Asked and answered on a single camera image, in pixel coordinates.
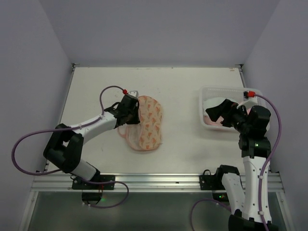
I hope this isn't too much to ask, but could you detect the pink bra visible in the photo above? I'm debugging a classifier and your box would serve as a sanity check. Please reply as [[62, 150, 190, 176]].
[[204, 104, 250, 128]]

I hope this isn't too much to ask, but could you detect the mint green bra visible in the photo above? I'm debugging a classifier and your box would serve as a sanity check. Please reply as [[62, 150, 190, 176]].
[[203, 97, 226, 114]]

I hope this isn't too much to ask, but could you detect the pink patterned mesh laundry bag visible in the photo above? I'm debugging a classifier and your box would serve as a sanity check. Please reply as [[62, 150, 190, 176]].
[[117, 95, 163, 152]]

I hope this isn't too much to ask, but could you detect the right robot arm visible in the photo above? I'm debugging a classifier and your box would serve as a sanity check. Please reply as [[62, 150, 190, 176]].
[[206, 99, 279, 231]]

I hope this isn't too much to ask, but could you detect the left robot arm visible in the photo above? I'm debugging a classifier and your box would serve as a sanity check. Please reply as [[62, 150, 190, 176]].
[[43, 91, 140, 182]]

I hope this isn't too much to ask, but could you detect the white plastic basket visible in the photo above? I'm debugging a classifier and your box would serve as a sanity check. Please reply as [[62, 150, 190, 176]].
[[199, 86, 266, 132]]

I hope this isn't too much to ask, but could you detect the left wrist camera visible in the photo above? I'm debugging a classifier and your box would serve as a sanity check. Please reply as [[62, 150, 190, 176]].
[[128, 90, 139, 98]]

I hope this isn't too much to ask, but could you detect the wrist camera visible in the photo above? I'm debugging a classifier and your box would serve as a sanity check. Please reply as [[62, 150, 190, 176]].
[[237, 91, 258, 109], [128, 90, 139, 98]]

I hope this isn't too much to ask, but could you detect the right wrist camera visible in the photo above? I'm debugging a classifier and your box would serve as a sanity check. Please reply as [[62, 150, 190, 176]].
[[237, 91, 258, 109]]

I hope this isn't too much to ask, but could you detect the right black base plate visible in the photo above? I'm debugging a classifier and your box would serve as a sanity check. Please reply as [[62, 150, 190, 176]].
[[199, 169, 225, 191]]

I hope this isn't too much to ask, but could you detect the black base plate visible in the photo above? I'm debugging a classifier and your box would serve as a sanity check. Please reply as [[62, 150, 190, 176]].
[[70, 174, 116, 190], [199, 169, 225, 191]]

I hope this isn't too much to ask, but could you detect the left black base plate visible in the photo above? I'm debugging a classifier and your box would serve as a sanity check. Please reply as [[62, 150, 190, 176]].
[[70, 174, 116, 190]]

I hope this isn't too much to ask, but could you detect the aluminium mounting rail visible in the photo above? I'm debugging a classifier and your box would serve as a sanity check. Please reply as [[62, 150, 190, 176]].
[[31, 172, 284, 193]]

